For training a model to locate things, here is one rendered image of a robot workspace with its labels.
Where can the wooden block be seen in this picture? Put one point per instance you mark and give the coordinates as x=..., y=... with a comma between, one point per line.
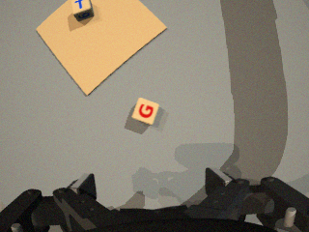
x=145, y=111
x=82, y=9

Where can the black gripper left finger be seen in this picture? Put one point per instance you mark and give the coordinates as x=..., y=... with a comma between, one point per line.
x=31, y=208

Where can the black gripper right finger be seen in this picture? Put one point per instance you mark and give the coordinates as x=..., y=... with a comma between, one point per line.
x=234, y=198

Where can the tan flat mat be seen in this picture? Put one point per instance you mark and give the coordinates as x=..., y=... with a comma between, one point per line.
x=95, y=47

